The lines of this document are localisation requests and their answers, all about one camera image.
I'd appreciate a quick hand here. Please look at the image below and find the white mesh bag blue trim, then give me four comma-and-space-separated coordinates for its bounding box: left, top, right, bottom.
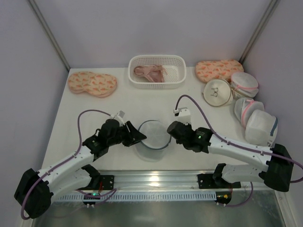
135, 120, 171, 162

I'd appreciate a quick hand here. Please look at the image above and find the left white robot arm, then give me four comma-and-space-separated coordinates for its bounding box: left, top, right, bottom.
14, 119, 147, 220

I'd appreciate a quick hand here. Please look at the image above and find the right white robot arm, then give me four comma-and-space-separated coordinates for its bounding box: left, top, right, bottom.
167, 121, 294, 192

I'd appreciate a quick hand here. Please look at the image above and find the cream laundry bag beige trim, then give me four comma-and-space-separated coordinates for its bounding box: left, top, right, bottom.
202, 79, 233, 107

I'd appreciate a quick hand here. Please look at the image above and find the left peach patterned bra case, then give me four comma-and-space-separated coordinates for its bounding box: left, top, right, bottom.
67, 71, 117, 98

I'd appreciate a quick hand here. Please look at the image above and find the peach patterned bra case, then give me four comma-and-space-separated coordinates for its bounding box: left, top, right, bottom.
195, 60, 244, 83
67, 71, 117, 98

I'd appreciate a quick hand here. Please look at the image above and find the pink bra in basket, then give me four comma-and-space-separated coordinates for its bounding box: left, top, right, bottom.
134, 65, 168, 83

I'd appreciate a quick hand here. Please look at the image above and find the white mesh bag pink trim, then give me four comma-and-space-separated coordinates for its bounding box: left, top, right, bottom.
234, 97, 265, 128

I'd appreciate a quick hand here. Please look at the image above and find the right peach patterned bra case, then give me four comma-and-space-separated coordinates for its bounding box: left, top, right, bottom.
195, 60, 244, 83

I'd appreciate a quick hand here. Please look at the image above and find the white mesh bag pink zipper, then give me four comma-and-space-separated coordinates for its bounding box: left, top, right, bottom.
230, 72, 258, 99

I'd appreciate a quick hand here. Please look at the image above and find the large white bag blue trim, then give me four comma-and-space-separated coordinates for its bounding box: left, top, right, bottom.
245, 110, 278, 147

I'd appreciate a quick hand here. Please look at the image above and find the white plastic basket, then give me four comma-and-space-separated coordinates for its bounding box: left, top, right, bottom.
128, 55, 187, 89

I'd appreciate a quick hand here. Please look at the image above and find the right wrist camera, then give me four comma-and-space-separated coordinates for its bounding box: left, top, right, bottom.
173, 107, 191, 125

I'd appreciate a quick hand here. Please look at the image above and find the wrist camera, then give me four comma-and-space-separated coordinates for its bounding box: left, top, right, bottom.
173, 107, 191, 125
110, 111, 125, 126

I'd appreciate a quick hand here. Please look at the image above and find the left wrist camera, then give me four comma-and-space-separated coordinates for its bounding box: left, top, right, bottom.
110, 111, 125, 126

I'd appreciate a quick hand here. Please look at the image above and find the aluminium mounting rail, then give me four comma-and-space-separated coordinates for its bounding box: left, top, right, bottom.
41, 169, 251, 191

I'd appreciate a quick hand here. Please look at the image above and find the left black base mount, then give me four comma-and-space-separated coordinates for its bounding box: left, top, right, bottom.
79, 165, 115, 191

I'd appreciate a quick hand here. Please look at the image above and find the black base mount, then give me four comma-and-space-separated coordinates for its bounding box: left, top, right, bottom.
79, 165, 115, 191
197, 163, 241, 189

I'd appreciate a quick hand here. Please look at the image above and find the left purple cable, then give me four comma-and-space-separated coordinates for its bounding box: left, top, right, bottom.
20, 109, 116, 220

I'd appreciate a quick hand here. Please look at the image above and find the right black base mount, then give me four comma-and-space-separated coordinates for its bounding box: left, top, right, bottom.
197, 163, 241, 189

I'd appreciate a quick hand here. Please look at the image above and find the white slotted cable duct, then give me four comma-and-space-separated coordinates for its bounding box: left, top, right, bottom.
57, 191, 217, 202

